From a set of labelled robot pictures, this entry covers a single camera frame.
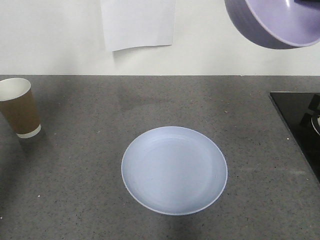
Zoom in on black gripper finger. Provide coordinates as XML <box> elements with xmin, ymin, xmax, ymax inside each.
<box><xmin>294</xmin><ymin>0</ymin><xmax>320</xmax><ymax>5</ymax></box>

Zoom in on purple plastic bowl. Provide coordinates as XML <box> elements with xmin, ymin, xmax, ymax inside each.
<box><xmin>224</xmin><ymin>0</ymin><xmax>320</xmax><ymax>50</ymax></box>

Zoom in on brown paper cup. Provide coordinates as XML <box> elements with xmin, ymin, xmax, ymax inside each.
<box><xmin>0</xmin><ymin>77</ymin><xmax>41</xmax><ymax>139</ymax></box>

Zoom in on light blue plate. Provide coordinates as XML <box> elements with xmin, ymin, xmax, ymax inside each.
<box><xmin>121</xmin><ymin>126</ymin><xmax>228</xmax><ymax>216</ymax></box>

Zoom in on black glass gas stove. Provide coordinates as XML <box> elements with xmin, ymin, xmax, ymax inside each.
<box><xmin>270</xmin><ymin>91</ymin><xmax>320</xmax><ymax>180</ymax></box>

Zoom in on gas burner with grate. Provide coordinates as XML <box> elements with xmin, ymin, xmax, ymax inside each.
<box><xmin>299</xmin><ymin>94</ymin><xmax>320</xmax><ymax>135</ymax></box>

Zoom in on white paper sheet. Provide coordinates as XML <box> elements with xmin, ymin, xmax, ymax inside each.
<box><xmin>100</xmin><ymin>0</ymin><xmax>176</xmax><ymax>52</ymax></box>

